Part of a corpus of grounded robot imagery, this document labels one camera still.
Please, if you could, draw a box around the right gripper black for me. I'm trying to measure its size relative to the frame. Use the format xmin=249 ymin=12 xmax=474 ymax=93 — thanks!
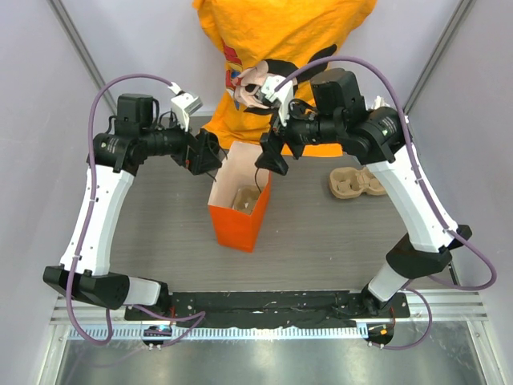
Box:
xmin=255 ymin=95 xmax=342 ymax=176

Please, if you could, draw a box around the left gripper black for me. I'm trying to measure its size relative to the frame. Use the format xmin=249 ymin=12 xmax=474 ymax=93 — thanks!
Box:
xmin=141 ymin=110 xmax=222 ymax=174

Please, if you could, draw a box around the orange paper bag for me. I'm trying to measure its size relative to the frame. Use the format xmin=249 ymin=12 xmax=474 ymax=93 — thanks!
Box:
xmin=208 ymin=141 xmax=272 ymax=253

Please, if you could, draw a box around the pulp cup carrier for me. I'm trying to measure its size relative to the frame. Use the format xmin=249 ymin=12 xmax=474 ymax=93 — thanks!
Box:
xmin=329 ymin=167 xmax=386 ymax=200
xmin=232 ymin=185 xmax=261 ymax=215

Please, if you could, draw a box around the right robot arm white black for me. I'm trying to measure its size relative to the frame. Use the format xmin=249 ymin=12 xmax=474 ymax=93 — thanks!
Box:
xmin=255 ymin=68 xmax=471 ymax=317

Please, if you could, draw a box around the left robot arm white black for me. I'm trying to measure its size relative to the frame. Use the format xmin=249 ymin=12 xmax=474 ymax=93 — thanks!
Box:
xmin=43 ymin=91 xmax=222 ymax=320

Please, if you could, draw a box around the orange cartoon mouse cloth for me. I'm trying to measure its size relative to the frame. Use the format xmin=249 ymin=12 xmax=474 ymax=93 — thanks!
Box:
xmin=192 ymin=1 xmax=376 ymax=149

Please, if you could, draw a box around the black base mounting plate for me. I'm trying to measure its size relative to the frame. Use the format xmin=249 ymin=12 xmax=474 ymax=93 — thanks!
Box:
xmin=149 ymin=290 xmax=410 ymax=329

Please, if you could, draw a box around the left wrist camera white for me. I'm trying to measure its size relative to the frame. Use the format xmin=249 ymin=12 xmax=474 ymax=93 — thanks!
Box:
xmin=168 ymin=82 xmax=203 ymax=132

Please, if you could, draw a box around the aluminium frame rail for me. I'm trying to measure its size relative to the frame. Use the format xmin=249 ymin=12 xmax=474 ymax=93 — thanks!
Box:
xmin=46 ymin=0 xmax=107 ymax=90

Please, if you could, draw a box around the white slotted cable duct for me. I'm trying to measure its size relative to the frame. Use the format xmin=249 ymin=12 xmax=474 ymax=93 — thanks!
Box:
xmin=67 ymin=325 xmax=370 ymax=341

